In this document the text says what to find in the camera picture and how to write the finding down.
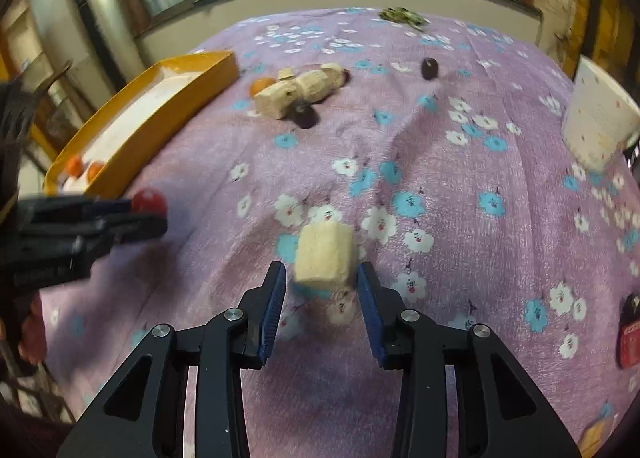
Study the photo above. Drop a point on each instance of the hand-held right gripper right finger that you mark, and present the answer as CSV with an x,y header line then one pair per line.
x,y
370,310

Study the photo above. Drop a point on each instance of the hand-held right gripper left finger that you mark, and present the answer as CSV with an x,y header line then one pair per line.
x,y
272,308

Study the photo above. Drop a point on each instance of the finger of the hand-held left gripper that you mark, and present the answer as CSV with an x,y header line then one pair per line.
x,y
112,206
135,230

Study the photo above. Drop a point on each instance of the red fruit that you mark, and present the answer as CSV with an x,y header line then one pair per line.
x,y
150,200

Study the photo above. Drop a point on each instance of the yellow tray with white foam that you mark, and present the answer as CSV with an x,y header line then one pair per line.
x,y
150,107

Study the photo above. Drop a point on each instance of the dark red date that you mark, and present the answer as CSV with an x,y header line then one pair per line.
x,y
429,68
303,116

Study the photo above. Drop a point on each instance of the person's left forearm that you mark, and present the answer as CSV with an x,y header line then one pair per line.
x,y
31,333

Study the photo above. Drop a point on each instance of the orange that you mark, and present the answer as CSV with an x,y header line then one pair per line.
x,y
260,86
96,171
74,166

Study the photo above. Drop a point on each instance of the purple floral tablecloth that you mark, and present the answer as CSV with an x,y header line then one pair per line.
x,y
450,218

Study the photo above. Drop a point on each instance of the wooden chair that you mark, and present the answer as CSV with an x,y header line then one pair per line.
x,y
35,393

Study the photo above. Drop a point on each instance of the wooden shelf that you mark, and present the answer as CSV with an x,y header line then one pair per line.
x,y
30,67

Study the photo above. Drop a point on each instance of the white standing air conditioner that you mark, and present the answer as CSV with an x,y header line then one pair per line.
x,y
100,12

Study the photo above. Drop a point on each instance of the small pale sugarcane chunk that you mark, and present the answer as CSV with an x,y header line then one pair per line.
x,y
286,73

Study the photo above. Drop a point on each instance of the red and black gadget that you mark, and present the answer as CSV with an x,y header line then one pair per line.
x,y
631,338

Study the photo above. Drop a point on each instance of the green leafy sprig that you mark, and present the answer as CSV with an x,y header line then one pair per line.
x,y
402,16

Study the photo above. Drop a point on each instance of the white dotted cup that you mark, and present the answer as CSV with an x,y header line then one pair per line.
x,y
597,112

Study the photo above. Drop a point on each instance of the yellow door frame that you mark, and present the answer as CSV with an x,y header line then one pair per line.
x,y
610,2

